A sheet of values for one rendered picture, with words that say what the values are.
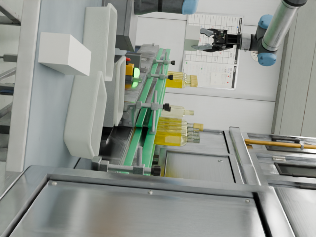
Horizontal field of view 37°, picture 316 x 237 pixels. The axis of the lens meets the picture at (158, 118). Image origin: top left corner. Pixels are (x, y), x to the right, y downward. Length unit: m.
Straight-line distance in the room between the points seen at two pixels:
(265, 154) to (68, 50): 1.52
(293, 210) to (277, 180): 1.15
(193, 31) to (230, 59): 5.76
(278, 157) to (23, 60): 1.60
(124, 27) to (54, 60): 0.71
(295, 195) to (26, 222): 0.49
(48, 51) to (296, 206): 0.56
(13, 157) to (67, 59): 0.22
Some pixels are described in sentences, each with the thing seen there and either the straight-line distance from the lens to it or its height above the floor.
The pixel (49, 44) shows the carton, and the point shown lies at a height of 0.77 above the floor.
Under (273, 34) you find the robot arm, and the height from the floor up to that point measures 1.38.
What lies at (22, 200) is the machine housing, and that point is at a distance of 0.84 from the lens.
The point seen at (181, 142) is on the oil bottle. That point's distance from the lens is 1.89.
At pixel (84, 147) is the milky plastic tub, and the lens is 1.26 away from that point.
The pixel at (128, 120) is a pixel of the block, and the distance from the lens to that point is 1.79.
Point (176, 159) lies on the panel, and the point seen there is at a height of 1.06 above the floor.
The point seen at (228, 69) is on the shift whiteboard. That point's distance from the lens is 7.83.
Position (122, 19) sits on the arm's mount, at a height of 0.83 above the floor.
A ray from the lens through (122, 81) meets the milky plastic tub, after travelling 1.72.
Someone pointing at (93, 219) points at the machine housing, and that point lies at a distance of 0.80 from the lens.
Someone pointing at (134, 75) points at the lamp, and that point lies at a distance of 2.18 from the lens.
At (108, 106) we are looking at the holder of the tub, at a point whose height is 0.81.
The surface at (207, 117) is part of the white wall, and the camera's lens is 7.99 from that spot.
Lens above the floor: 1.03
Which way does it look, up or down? 2 degrees down
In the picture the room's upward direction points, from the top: 95 degrees clockwise
